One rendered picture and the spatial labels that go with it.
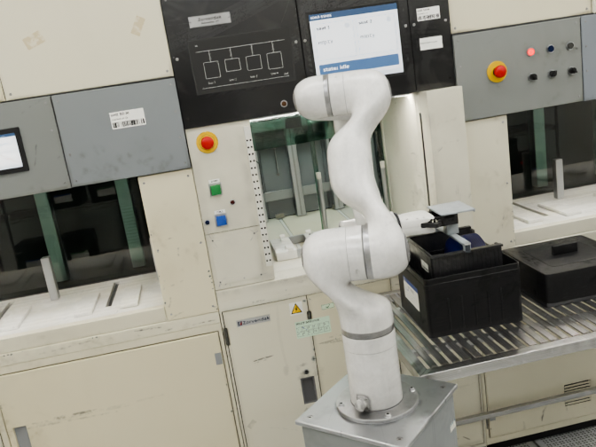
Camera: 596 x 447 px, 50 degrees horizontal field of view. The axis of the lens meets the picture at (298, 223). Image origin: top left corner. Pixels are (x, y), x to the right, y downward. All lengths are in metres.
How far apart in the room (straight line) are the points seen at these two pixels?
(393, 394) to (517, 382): 1.11
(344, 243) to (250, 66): 0.83
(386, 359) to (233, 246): 0.81
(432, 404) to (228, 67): 1.13
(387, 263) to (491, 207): 0.98
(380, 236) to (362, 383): 0.34
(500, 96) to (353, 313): 1.09
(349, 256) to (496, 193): 1.02
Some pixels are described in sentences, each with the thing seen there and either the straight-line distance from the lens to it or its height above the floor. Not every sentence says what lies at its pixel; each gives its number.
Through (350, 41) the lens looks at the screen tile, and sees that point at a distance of 2.06.
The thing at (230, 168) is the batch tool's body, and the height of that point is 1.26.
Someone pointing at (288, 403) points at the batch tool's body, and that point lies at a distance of 2.29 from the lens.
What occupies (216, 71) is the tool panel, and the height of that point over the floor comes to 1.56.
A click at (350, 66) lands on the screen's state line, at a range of 2.06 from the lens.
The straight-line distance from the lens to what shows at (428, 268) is 1.81.
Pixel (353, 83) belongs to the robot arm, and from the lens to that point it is 1.49.
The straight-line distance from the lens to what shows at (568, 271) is 1.99.
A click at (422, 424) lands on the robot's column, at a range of 1.45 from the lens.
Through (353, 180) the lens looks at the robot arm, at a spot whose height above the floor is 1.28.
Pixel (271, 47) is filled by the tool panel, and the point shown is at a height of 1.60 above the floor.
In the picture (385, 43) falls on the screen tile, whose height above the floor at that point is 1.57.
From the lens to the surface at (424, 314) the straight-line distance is 1.82.
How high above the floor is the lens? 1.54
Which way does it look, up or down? 14 degrees down
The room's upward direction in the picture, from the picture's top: 9 degrees counter-clockwise
